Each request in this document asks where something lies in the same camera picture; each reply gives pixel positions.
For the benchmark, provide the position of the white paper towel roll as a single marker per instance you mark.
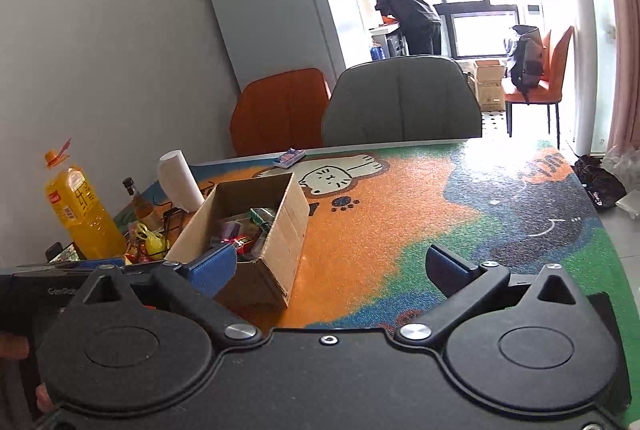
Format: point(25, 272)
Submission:
point(180, 180)

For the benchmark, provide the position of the stacked cardboard boxes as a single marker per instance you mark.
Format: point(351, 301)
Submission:
point(487, 84)

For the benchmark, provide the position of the black backpack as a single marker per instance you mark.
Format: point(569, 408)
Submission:
point(525, 59)

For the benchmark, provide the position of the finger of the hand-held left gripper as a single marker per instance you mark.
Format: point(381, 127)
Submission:
point(75, 265)

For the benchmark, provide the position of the pink curtain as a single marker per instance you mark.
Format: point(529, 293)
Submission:
point(622, 24)

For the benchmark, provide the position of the red snack packet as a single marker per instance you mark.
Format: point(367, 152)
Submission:
point(245, 246)

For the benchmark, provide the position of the glass bottle with amber liquid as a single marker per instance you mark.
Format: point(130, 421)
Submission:
point(140, 210)

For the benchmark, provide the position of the white plastic bag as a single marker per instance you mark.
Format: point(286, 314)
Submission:
point(625, 167)

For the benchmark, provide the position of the orange dining chair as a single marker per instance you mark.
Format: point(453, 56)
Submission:
point(557, 69)

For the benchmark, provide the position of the orange upholstered chair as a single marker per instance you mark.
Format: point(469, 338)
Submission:
point(280, 114)

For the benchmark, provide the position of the purple snack packet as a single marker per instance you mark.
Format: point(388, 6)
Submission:
point(232, 228)

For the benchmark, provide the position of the grey upholstered chair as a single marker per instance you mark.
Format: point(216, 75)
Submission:
point(400, 104)

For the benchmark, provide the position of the bright green candy packet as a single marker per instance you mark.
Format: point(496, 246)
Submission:
point(262, 216)

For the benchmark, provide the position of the small blue card pack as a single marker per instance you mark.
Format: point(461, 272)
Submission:
point(289, 158)

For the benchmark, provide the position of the person's left hand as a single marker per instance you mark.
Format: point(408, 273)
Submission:
point(12, 347)

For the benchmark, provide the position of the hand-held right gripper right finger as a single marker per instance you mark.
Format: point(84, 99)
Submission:
point(447, 272)

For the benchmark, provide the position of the red plastic packet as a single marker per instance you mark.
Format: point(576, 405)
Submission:
point(137, 255)

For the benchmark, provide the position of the yellow plastic bag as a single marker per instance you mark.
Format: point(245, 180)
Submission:
point(150, 240)

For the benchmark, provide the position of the cardboard box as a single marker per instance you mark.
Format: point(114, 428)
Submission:
point(280, 240)

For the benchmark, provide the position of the black bag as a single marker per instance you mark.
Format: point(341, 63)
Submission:
point(597, 180)

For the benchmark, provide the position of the white refrigerator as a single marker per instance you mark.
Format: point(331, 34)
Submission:
point(280, 19)

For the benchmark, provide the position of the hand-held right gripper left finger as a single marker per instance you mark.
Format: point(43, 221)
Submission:
point(212, 271)

